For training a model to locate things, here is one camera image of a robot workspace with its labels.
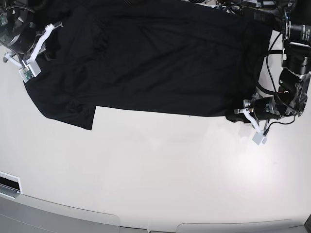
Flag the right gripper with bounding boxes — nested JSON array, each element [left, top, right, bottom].
[[3, 21, 63, 68]]

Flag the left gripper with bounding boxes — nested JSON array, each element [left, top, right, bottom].
[[234, 93, 283, 133]]

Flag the black t-shirt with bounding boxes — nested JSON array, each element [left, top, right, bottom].
[[25, 0, 272, 130]]

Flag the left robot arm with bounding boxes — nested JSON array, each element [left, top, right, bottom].
[[232, 0, 311, 136]]

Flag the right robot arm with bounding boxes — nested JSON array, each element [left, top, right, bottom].
[[0, 0, 63, 68]]

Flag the white power strip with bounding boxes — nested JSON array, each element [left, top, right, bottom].
[[214, 1, 242, 16]]

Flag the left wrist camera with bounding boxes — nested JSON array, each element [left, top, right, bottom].
[[252, 131, 267, 146]]

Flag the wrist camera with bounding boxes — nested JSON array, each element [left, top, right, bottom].
[[252, 131, 267, 146], [18, 61, 41, 83]]

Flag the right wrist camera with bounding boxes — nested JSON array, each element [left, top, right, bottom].
[[18, 61, 41, 83]]

